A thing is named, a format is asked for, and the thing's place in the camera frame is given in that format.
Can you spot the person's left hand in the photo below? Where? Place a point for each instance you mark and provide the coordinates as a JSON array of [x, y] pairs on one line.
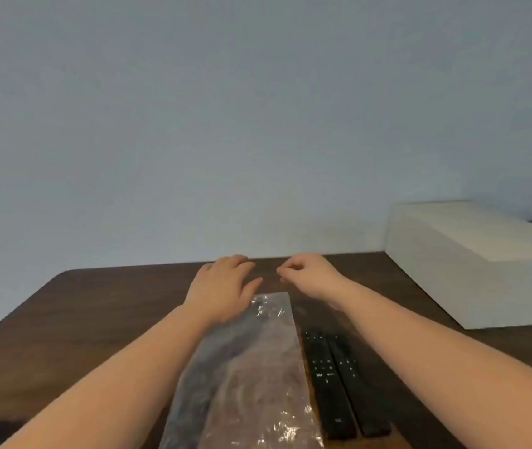
[[217, 289]]

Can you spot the clear plastic bag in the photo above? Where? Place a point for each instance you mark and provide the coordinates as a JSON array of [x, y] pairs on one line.
[[252, 383]]

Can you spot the white rectangular box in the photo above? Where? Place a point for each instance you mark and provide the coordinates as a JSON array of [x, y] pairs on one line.
[[476, 271]]

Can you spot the person's right forearm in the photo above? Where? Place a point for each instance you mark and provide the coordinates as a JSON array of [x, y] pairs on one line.
[[434, 350]]

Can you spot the person's right thumb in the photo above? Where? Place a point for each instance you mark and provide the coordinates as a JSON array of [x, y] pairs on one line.
[[288, 277]]

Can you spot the person's left thumb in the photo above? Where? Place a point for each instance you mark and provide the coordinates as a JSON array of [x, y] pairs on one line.
[[253, 288]]

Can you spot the person's left forearm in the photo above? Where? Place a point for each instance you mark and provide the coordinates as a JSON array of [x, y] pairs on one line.
[[121, 378]]

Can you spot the person's right hand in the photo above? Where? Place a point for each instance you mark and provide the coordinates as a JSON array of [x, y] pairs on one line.
[[315, 278]]

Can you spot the black remote control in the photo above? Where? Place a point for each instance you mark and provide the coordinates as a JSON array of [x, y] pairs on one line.
[[329, 388], [362, 397]]

